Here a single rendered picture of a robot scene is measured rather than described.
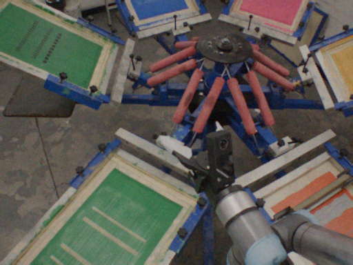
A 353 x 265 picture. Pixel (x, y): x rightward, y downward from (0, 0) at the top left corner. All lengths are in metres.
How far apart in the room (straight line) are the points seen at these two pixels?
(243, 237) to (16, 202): 2.41
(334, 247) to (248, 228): 0.16
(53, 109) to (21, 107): 0.22
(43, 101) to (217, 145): 1.56
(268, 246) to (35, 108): 1.67
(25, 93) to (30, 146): 1.08
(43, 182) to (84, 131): 0.65
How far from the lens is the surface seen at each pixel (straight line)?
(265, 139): 1.56
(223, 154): 0.58
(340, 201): 1.60
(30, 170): 2.93
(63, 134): 3.07
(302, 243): 0.66
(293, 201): 1.51
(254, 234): 0.57
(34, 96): 2.06
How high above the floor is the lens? 2.20
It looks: 49 degrees down
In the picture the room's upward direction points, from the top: straight up
